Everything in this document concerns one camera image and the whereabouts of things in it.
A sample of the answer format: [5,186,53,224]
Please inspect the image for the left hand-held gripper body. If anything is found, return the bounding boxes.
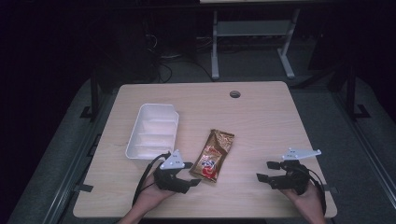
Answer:
[153,149,191,194]

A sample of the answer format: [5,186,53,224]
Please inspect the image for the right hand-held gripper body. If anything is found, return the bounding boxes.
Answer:
[277,147,322,196]

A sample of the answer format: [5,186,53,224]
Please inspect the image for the brown snack packet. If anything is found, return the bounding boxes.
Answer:
[189,129,235,184]

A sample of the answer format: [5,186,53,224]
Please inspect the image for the person's right hand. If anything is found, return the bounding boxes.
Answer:
[279,184,325,219]

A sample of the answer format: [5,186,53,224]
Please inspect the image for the person's left hand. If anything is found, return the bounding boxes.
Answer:
[132,174,177,216]

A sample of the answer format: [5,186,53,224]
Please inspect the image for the white plastic divided container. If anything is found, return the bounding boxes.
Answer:
[124,103,180,161]

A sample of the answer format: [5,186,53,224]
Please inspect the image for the black metal stand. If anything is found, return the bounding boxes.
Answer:
[79,70,101,123]
[344,60,372,121]

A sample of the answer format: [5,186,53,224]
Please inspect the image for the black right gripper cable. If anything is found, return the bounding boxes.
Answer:
[298,167,328,217]

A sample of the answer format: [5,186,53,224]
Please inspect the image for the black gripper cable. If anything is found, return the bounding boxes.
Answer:
[132,151,173,207]
[298,167,328,217]

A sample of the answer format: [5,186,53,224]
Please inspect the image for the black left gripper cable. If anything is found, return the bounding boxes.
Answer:
[132,151,173,207]

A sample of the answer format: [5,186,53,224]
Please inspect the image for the black floor cables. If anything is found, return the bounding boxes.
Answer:
[143,31,216,84]

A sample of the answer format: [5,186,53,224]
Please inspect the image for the white metal desk frame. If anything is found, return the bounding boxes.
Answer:
[210,8,302,81]

